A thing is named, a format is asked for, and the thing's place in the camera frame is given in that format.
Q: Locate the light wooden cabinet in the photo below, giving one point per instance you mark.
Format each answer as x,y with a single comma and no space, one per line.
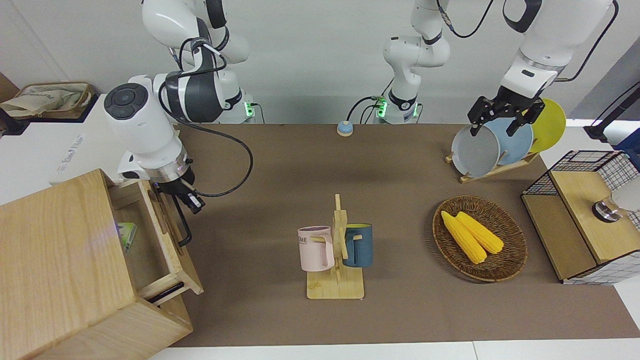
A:
55,260

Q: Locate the grey plate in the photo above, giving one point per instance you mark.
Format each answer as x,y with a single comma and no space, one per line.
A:
475,152

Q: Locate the light wooden drawer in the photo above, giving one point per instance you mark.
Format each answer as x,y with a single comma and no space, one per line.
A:
172,260

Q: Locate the silver round object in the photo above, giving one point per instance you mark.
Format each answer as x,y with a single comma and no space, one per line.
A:
607,210

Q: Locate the wooden mug holder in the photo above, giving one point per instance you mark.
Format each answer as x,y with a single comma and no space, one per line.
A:
336,285

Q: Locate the pink mug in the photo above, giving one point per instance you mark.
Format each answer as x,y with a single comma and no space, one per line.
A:
314,247

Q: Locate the brown table mat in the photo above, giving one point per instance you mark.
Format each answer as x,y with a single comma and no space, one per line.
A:
400,320

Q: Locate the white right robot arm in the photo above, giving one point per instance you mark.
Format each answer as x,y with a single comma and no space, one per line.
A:
142,130

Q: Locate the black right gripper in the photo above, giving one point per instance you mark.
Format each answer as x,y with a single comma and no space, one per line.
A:
175,184

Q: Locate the blue box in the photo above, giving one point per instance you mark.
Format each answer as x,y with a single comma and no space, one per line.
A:
631,150

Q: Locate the wooden plate rack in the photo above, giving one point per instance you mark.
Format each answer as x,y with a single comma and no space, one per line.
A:
492,171

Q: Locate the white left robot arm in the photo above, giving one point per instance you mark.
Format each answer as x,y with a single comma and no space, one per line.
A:
550,40

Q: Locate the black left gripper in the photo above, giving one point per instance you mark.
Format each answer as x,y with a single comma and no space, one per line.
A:
507,106

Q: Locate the yellow plate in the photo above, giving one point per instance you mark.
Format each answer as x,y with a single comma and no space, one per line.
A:
550,127

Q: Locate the light blue plate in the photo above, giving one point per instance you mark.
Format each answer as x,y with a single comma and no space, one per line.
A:
515,145

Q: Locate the black pole stand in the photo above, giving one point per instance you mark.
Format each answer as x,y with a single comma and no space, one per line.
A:
612,117

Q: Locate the blue round button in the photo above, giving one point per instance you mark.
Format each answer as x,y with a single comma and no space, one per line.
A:
344,129

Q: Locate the green tissue pack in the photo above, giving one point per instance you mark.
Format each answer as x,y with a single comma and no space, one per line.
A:
127,237

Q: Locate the yellow corn cob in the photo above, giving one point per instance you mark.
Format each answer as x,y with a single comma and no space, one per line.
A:
465,240
482,234

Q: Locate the dark blue mug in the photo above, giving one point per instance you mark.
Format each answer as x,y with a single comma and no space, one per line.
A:
361,247

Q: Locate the brown wicker basket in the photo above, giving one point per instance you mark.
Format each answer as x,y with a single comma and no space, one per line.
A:
505,265

